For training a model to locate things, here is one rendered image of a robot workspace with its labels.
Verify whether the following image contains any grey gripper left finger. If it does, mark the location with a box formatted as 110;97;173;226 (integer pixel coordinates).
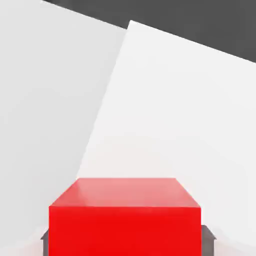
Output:
23;229;50;256

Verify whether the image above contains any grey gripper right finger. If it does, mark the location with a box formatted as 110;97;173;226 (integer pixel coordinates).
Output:
200;224;234;256

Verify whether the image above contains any small red cube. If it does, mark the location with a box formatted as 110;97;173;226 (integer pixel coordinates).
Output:
48;177;202;256

